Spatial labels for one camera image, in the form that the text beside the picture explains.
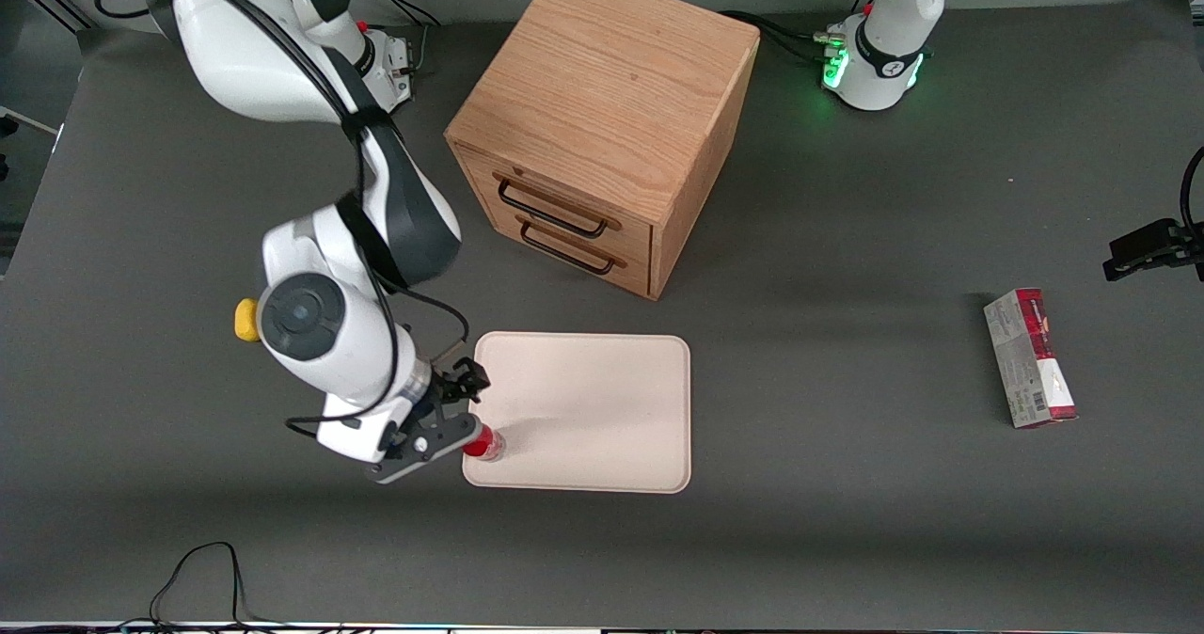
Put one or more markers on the grey bar wrist camera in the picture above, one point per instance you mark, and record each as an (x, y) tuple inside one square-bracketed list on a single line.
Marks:
[(419, 448)]

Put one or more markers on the wooden drawer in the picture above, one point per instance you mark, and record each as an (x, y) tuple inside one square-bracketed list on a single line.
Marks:
[(632, 237), (636, 277)]

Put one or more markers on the red grey carton box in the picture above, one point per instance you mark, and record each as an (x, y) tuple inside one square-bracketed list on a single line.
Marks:
[(1030, 361)]

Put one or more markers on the black clamp device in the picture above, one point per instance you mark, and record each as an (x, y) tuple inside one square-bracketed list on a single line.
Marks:
[(1143, 244)]

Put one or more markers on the yellow round toy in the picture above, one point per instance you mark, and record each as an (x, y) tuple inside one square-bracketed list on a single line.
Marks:
[(246, 322)]

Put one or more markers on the beige plastic tray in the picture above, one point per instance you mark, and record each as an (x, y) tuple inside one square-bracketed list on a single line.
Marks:
[(593, 408)]

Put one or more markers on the wooden drawer cabinet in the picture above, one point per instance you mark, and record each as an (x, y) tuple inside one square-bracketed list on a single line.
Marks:
[(602, 79)]

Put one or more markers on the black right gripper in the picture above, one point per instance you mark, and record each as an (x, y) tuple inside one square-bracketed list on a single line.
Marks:
[(458, 383)]

